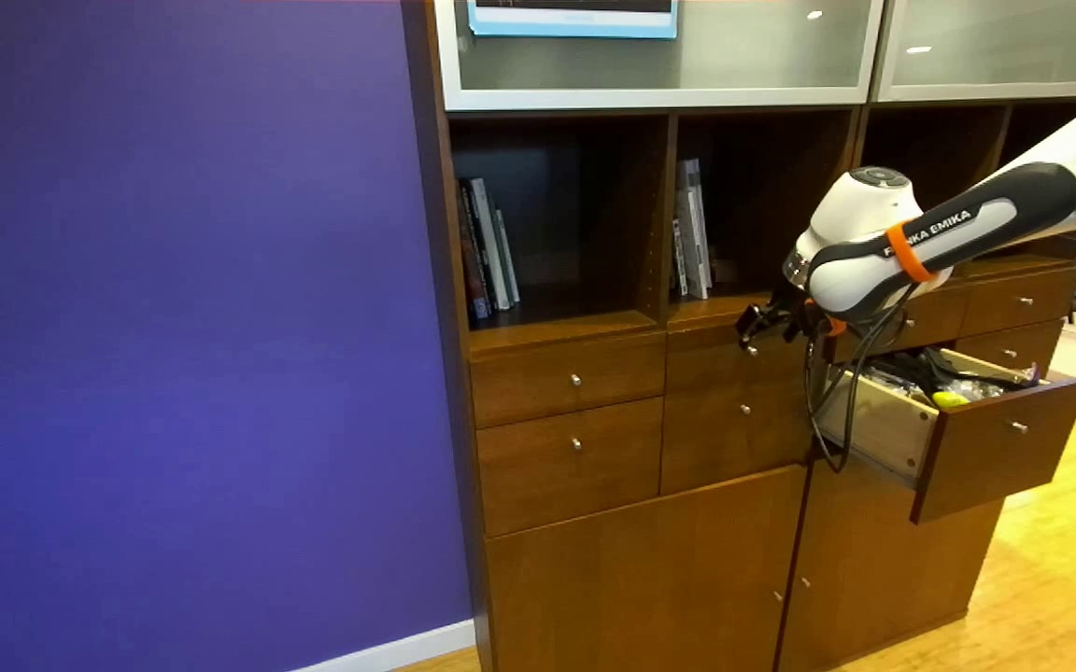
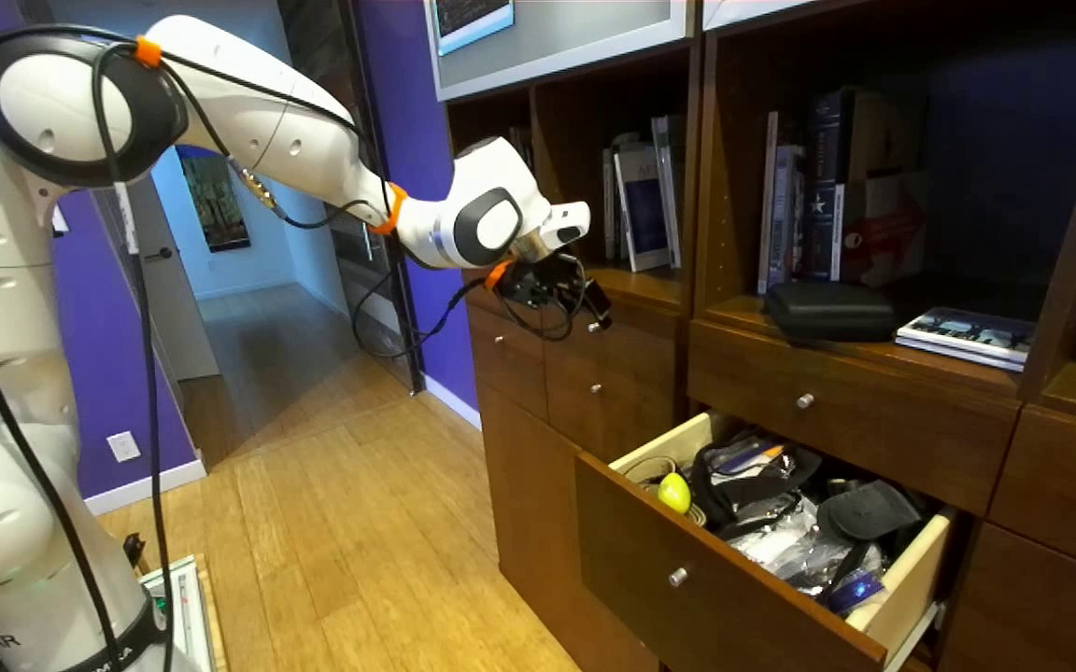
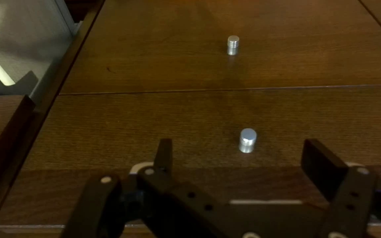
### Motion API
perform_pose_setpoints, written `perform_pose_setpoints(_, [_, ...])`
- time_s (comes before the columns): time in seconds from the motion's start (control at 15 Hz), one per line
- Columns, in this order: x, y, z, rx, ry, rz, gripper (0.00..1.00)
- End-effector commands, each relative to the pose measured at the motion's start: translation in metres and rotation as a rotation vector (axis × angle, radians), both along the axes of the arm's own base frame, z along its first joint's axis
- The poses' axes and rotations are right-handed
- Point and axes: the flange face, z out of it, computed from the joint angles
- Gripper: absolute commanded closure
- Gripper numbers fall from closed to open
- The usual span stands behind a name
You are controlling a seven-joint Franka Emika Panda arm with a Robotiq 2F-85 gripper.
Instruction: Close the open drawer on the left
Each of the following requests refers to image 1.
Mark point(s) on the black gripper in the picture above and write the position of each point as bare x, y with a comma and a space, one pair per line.
797, 320

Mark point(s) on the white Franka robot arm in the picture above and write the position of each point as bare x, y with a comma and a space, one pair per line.
1063, 188

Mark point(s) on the closed wooden drawer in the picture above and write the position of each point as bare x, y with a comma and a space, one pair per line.
1022, 305
560, 377
729, 441
936, 320
569, 468
1017, 350

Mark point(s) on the large cluttered wooden drawer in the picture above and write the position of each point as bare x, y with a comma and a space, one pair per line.
998, 441

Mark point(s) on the grey standing books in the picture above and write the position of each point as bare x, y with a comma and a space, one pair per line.
692, 228

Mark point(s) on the yellow round object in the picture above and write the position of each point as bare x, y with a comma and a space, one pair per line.
951, 396

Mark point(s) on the wooden cabinet door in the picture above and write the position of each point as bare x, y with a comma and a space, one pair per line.
874, 573
637, 584

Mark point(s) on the wide frosted glass door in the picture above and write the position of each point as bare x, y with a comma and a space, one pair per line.
711, 58

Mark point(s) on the dark standing books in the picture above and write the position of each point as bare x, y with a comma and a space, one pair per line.
485, 249

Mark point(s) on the brown wooden shelving unit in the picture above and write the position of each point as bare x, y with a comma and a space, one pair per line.
637, 584

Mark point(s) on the blue framed picture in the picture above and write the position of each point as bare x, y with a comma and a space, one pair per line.
569, 17

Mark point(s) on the narrow frosted glass door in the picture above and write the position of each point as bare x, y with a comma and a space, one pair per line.
1008, 44

